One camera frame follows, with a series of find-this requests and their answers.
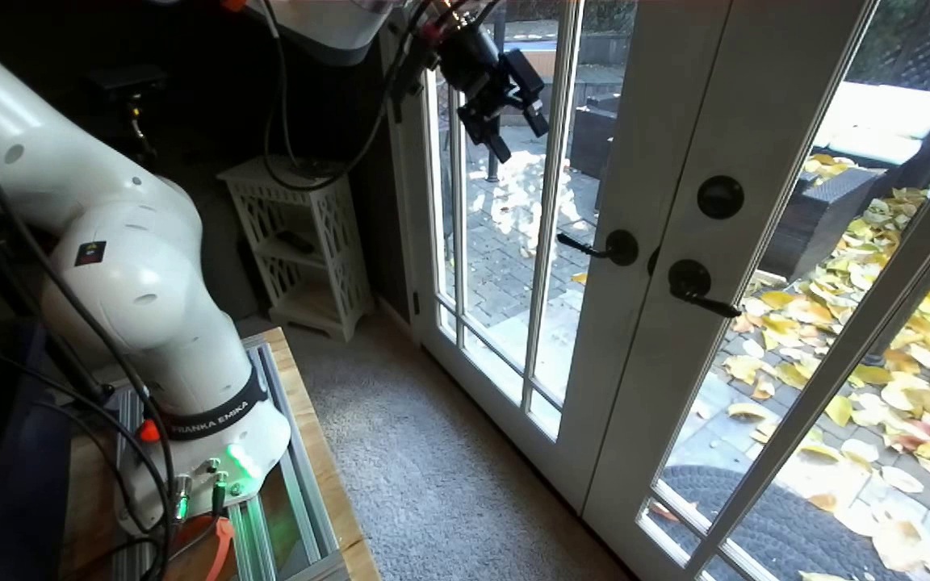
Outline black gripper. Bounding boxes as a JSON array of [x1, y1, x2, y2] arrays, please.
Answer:
[[435, 18, 557, 168]]

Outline black round deadbolt lock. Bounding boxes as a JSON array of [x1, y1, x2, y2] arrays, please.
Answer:
[[696, 170, 751, 223]]

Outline white glass door with lock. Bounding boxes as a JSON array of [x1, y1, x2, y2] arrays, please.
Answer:
[[577, 0, 930, 581]]

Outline dark outdoor planter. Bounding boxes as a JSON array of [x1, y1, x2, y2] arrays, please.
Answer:
[[569, 95, 625, 185]]

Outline white lattice shelf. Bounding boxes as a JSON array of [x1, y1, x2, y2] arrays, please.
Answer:
[[218, 159, 379, 347]]

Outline dark wicker outdoor box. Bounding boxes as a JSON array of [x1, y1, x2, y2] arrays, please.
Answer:
[[759, 165, 887, 283]]

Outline outdoor sofa with white cushion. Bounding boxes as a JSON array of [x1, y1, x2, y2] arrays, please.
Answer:
[[815, 0, 930, 203]]

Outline dark outdoor doormat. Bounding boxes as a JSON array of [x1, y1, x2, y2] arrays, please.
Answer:
[[654, 461, 883, 581]]

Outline dark blue bin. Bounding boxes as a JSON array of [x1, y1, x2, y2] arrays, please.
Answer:
[[0, 315, 75, 581]]

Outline black lever door handle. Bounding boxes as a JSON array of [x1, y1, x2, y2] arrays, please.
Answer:
[[666, 254, 745, 322], [557, 227, 642, 271]]

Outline black hanging cable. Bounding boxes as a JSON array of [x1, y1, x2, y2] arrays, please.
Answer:
[[257, 0, 435, 198]]

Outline aluminium frame rails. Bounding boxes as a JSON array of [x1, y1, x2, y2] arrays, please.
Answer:
[[108, 331, 347, 581]]

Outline orange cable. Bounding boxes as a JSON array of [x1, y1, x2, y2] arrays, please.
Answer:
[[203, 514, 238, 581]]

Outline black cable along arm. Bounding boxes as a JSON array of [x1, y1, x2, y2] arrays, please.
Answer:
[[0, 100, 184, 581]]

